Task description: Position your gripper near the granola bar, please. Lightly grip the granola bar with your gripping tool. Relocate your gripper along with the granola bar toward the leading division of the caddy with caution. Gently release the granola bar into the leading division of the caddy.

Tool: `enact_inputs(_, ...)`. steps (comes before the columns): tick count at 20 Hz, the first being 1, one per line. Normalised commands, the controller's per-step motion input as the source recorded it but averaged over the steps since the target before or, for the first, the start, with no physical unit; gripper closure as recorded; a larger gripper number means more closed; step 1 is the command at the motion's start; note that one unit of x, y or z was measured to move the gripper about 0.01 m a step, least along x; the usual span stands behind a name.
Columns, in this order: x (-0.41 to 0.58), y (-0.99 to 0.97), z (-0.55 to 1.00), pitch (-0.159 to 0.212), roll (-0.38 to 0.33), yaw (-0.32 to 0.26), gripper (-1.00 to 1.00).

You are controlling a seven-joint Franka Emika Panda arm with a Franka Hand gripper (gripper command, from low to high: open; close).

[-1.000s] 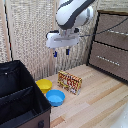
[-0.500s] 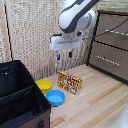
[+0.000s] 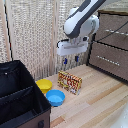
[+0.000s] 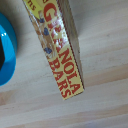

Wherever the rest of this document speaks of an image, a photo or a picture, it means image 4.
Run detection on granola bars cardboard box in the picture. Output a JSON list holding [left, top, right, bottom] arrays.
[[21, 0, 86, 101]]

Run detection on blue plastic bowl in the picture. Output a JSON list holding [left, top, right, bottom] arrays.
[[0, 12, 19, 87]]

